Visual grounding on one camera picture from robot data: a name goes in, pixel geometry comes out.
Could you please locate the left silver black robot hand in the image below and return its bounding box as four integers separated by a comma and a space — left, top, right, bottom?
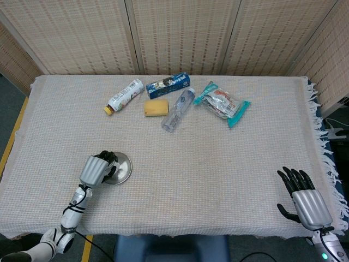
79, 150, 119, 189

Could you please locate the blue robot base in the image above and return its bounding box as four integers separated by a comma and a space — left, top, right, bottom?
113, 234, 231, 262

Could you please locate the blue cardboard box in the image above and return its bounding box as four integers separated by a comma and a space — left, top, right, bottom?
145, 72, 191, 100

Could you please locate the round steel plate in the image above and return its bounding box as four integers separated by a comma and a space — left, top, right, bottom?
102, 152, 133, 186

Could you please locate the teal snack packet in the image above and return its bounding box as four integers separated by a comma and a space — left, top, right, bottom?
193, 81, 252, 129

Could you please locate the yellow capped drink bottle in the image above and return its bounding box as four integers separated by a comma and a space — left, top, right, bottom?
103, 79, 145, 116

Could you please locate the clear plastic water bottle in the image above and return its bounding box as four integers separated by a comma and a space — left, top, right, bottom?
161, 87, 196, 133

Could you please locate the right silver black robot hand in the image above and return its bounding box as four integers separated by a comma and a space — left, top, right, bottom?
276, 166, 334, 231

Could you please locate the black floor cable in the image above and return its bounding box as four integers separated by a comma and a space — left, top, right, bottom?
239, 251, 276, 262

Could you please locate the bamboo folding screen panel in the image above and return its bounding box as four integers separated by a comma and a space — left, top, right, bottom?
0, 10, 47, 96
220, 0, 342, 77
0, 0, 140, 76
286, 0, 349, 118
125, 0, 242, 76

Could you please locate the yellow sponge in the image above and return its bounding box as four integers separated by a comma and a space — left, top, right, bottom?
143, 99, 170, 117

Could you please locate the beige woven tablecloth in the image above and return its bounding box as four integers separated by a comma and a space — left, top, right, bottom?
0, 74, 349, 240

